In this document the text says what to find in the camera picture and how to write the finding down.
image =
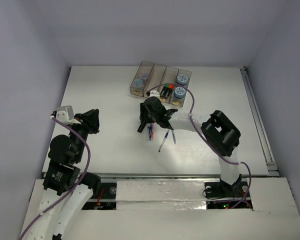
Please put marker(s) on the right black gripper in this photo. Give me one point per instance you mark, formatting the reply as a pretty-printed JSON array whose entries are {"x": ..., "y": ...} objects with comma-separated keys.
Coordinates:
[{"x": 144, "y": 116}]

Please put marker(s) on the purple highlighter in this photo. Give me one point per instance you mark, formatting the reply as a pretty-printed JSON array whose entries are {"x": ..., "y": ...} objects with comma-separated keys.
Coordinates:
[{"x": 141, "y": 127}]

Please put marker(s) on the blue capped pen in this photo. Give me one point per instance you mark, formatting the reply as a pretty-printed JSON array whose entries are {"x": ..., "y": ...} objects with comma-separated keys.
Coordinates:
[{"x": 149, "y": 132}]

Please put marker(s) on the right aluminium rail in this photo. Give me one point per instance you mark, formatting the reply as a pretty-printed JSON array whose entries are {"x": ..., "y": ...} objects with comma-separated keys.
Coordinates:
[{"x": 269, "y": 159}]

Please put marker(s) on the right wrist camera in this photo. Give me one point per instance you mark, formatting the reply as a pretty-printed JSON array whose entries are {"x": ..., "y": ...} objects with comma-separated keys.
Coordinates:
[{"x": 153, "y": 93}]

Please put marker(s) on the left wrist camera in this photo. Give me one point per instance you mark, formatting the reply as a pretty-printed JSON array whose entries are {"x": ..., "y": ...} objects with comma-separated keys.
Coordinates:
[{"x": 65, "y": 115}]

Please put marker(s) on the clear drawer bin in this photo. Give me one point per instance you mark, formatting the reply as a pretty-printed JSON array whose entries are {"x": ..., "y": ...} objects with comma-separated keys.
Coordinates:
[
  {"x": 155, "y": 78},
  {"x": 144, "y": 68},
  {"x": 169, "y": 78},
  {"x": 173, "y": 100}
]

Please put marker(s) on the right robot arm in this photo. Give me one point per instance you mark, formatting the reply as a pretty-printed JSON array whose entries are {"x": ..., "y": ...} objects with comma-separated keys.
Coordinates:
[{"x": 216, "y": 130}]

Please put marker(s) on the orange highlighter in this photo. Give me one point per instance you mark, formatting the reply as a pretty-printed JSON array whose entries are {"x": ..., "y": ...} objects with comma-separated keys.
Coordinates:
[{"x": 168, "y": 90}]

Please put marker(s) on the green highlighter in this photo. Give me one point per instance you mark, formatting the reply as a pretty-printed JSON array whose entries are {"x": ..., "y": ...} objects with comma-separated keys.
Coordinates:
[{"x": 162, "y": 93}]

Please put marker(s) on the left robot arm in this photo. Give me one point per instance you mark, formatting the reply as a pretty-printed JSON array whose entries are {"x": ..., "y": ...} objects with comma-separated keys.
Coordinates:
[{"x": 66, "y": 188}]

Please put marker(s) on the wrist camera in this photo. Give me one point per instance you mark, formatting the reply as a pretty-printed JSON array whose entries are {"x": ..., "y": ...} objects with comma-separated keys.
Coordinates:
[
  {"x": 153, "y": 93},
  {"x": 65, "y": 115}
]

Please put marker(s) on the foil covered front board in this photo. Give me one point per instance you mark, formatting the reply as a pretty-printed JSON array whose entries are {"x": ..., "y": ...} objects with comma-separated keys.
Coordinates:
[{"x": 160, "y": 195}]

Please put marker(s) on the blue ballpoint pen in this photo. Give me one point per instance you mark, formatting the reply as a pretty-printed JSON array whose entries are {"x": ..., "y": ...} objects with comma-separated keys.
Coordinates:
[{"x": 163, "y": 141}]

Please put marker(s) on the grey blue pen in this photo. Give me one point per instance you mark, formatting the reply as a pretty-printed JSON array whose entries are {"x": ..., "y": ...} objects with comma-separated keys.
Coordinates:
[{"x": 174, "y": 137}]

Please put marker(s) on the paperclip jar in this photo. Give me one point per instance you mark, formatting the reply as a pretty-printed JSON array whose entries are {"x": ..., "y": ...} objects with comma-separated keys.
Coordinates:
[
  {"x": 144, "y": 77},
  {"x": 138, "y": 83}
]

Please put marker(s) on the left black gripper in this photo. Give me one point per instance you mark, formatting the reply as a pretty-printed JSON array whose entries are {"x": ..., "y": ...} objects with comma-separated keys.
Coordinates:
[{"x": 87, "y": 122}]

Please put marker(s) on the pink gel pen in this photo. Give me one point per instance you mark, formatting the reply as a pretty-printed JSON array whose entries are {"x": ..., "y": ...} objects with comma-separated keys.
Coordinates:
[{"x": 152, "y": 132}]

